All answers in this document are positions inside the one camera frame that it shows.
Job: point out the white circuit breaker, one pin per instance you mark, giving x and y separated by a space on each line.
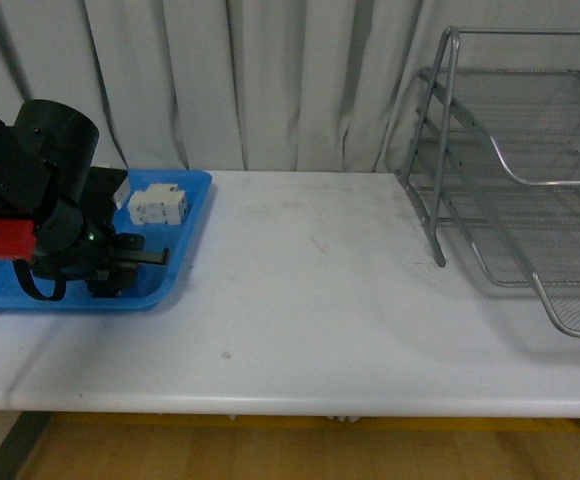
158 204

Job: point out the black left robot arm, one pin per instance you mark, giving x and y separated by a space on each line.
45 156

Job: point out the red wrist camera mount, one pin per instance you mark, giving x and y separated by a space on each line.
17 239

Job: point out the silver mesh tray rack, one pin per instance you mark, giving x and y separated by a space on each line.
496 154

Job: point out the white curtain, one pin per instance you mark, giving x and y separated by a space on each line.
256 85

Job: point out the blue plastic tray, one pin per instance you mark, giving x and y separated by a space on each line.
153 282

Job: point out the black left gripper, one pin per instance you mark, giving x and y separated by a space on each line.
80 243

